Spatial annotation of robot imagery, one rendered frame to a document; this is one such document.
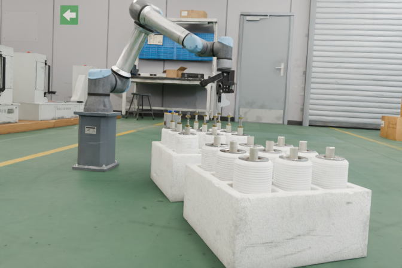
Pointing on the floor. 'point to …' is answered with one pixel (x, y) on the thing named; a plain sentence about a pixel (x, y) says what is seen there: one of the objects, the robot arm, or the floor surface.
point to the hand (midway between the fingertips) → (217, 109)
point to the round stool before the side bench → (139, 105)
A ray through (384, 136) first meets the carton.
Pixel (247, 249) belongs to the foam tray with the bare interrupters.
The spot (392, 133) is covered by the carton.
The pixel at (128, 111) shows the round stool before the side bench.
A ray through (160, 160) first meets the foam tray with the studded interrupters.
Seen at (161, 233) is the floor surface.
